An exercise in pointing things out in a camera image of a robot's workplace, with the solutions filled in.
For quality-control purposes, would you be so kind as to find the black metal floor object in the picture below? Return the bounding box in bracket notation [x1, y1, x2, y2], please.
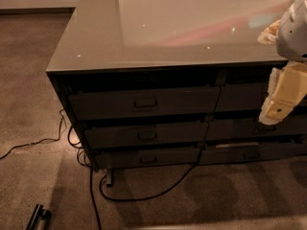
[26, 204, 52, 230]

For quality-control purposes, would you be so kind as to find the thin black floor cable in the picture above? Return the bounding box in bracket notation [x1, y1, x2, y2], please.
[0, 108, 66, 161]

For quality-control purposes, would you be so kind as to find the grey drawer cabinet counter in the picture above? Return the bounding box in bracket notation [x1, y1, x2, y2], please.
[45, 0, 307, 188]

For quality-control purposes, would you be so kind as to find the thick black floor cable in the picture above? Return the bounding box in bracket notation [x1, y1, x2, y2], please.
[89, 122, 211, 230]

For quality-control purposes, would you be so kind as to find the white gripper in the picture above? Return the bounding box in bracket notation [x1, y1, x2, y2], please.
[258, 0, 307, 126]

